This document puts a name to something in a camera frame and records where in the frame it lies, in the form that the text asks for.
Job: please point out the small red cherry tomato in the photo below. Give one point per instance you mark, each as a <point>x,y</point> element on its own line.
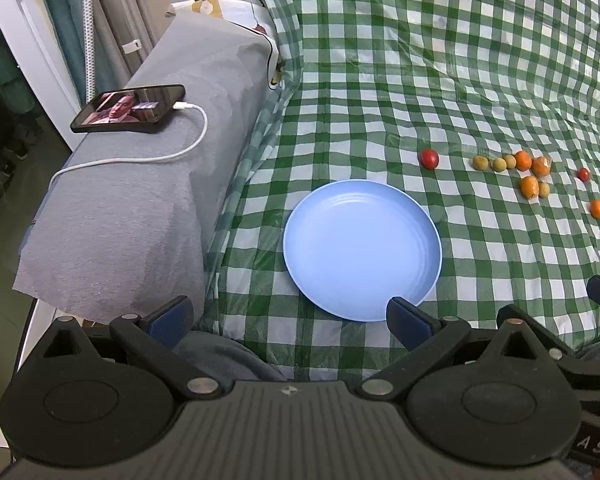
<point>583,174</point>

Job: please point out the lower orange kumquat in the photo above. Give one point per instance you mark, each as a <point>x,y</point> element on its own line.
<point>529,187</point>

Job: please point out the black smartphone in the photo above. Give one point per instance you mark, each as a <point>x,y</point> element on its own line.
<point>141,109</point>

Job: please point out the tan longan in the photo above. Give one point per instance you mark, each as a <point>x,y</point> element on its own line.
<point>544,189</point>
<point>499,164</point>
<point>511,161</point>
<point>480,163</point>

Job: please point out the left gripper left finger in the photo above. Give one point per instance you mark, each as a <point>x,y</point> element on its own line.
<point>148,343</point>

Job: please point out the lone orange mandarin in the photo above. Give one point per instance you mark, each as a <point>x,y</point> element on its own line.
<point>595,209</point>

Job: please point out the large red cherry tomato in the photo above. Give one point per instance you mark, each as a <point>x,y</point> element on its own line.
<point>429,159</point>

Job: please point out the green checkered tablecloth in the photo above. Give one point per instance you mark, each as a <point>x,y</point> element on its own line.
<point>369,84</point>

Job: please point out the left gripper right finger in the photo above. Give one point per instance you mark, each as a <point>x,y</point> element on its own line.
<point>431,343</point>

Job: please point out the right wrapped orange kumquat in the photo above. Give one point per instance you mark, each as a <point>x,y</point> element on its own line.
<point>541,166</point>

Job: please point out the grey sofa armrest cover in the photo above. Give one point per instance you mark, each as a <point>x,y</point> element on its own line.
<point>128,226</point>

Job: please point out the white door frame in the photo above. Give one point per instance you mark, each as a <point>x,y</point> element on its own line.
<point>30,35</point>

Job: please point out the top orange kumquat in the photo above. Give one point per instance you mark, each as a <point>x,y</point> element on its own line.
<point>523,160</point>

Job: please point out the blue round plate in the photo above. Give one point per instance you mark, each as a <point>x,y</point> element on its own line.
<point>352,245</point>

